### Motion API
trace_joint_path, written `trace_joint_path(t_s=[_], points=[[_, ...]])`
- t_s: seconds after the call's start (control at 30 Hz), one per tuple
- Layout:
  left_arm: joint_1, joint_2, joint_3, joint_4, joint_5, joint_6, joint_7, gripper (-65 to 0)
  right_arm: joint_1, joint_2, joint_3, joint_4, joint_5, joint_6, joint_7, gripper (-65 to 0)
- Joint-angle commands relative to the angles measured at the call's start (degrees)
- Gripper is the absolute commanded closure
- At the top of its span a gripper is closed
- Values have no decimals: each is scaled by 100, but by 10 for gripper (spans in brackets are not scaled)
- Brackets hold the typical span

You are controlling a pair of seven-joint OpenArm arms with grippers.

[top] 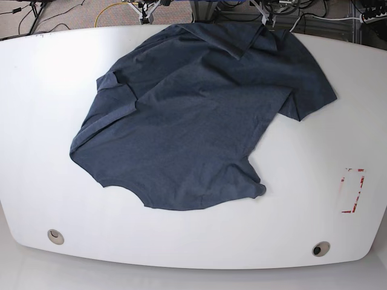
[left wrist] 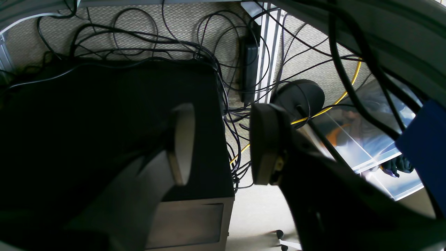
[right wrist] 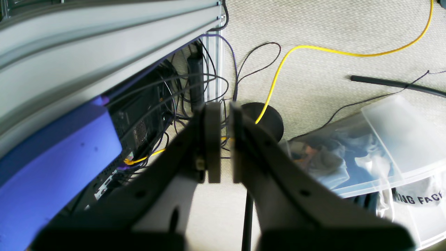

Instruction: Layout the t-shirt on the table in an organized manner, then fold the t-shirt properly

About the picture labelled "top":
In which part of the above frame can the dark blue t-shirt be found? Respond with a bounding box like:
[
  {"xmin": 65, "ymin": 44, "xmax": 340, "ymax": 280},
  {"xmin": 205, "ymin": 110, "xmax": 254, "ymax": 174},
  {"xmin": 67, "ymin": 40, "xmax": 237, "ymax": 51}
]
[{"xmin": 70, "ymin": 22, "xmax": 337, "ymax": 211}]

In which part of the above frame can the red tape rectangle marking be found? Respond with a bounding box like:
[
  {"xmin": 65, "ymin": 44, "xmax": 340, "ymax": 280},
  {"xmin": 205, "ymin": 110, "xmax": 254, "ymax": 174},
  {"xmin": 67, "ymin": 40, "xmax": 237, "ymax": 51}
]
[{"xmin": 339, "ymin": 168, "xmax": 365, "ymax": 214}]

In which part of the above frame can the black tripod leg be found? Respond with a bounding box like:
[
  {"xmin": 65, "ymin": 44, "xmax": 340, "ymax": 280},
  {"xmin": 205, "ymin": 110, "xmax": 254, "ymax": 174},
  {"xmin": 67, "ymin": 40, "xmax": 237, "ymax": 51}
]
[{"xmin": 28, "ymin": 0, "xmax": 49, "ymax": 35}]

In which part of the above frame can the white power strip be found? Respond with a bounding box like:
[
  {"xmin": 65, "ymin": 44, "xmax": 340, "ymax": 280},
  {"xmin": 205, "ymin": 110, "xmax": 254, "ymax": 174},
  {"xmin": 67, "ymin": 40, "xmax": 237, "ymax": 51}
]
[{"xmin": 360, "ymin": 7, "xmax": 386, "ymax": 24}]

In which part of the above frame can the aluminium frame stand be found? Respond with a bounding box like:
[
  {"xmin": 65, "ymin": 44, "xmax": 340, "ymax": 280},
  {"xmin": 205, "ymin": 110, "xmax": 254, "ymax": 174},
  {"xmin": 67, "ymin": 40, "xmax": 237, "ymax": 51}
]
[{"xmin": 189, "ymin": 0, "xmax": 218, "ymax": 23}]

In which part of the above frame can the yellow cable on floor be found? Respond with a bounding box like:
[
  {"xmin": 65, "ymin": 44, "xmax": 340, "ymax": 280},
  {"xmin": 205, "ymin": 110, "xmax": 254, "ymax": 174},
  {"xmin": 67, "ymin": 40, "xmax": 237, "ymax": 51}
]
[{"xmin": 94, "ymin": 0, "xmax": 128, "ymax": 28}]

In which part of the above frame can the right table cable grommet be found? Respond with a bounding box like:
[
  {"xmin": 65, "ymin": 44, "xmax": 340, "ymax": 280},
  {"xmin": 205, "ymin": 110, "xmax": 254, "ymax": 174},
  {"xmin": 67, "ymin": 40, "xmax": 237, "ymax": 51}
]
[{"xmin": 312, "ymin": 241, "xmax": 330, "ymax": 257}]

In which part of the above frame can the table cable grommet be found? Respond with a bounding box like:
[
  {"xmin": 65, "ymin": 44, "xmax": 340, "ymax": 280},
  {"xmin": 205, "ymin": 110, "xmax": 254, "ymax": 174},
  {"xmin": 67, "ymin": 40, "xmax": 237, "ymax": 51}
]
[
  {"xmin": 47, "ymin": 229, "xmax": 64, "ymax": 245},
  {"xmin": 312, "ymin": 241, "xmax": 330, "ymax": 257}
]

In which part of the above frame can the left table cable grommet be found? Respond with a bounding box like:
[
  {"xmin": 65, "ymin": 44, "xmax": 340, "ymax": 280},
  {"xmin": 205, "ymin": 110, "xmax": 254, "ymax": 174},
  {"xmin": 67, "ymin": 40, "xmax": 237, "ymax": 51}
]
[{"xmin": 47, "ymin": 229, "xmax": 64, "ymax": 245}]

